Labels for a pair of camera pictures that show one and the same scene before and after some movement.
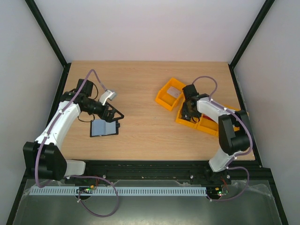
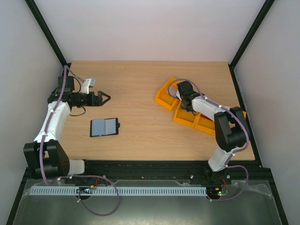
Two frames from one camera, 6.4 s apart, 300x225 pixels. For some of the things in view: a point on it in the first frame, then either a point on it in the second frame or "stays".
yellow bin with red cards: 206,123 stays
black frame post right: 253,29 stays
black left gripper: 109,118 → 99,99
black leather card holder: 100,127 stays
